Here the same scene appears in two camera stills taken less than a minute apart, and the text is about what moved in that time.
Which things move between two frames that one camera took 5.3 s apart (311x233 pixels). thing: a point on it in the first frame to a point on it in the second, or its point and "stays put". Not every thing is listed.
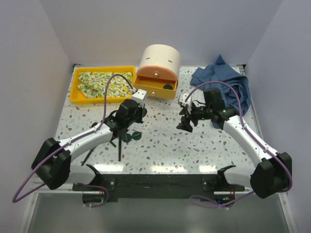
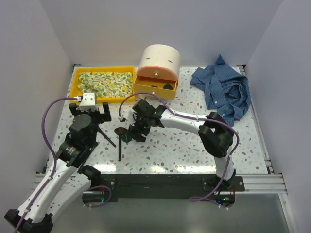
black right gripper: x=186 y=127 to x=131 y=130
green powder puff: x=167 y=86 stays put
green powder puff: x=126 y=138 stays put
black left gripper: x=139 y=120 to x=75 y=110
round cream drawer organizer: x=158 y=71 stays put
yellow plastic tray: x=77 y=97 stays put
